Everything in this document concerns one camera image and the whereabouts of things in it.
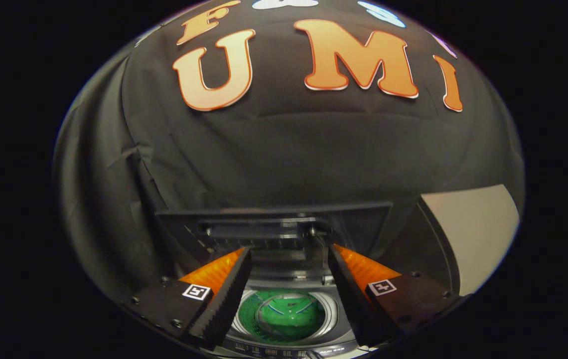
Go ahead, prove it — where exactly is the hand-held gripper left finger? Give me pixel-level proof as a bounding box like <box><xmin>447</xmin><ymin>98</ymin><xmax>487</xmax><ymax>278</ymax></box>
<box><xmin>122</xmin><ymin>247</ymin><xmax>254</xmax><ymax>352</ymax></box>

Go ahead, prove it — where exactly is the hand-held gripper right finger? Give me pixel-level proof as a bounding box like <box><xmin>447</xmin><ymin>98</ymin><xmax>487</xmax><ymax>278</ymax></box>
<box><xmin>326</xmin><ymin>243</ymin><xmax>464</xmax><ymax>350</ymax></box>

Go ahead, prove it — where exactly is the green polo shirt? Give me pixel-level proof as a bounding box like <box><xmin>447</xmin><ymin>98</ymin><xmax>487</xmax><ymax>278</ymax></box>
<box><xmin>238</xmin><ymin>289</ymin><xmax>327</xmax><ymax>345</ymax></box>

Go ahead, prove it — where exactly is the dark grey washing machine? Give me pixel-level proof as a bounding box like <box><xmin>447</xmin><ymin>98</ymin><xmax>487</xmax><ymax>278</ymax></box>
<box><xmin>222</xmin><ymin>252</ymin><xmax>364</xmax><ymax>359</ymax></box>

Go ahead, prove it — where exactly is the black backdrop cloth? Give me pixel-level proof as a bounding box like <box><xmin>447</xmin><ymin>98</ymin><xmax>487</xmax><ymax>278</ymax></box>
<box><xmin>54</xmin><ymin>0</ymin><xmax>525</xmax><ymax>305</ymax></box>

